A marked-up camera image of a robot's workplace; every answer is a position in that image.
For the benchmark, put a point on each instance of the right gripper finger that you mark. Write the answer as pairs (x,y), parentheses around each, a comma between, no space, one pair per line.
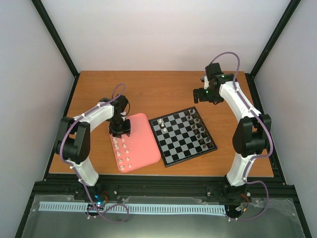
(196,92)
(196,99)

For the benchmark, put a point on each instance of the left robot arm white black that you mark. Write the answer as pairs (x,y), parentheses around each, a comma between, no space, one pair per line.
(73,140)

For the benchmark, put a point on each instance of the black white chessboard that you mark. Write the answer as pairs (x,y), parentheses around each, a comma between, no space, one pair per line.
(179,143)

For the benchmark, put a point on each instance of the pink plastic tray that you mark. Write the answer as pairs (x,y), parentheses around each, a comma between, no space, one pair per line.
(142,146)

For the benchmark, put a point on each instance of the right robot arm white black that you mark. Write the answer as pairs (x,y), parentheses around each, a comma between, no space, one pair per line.
(251,135)

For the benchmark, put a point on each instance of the black aluminium base frame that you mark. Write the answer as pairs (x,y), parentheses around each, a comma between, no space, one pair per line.
(161,186)

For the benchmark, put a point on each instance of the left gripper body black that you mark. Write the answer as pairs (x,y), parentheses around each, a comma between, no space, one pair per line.
(119,126)

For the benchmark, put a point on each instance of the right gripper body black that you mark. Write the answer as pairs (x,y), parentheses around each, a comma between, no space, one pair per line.
(211,96)

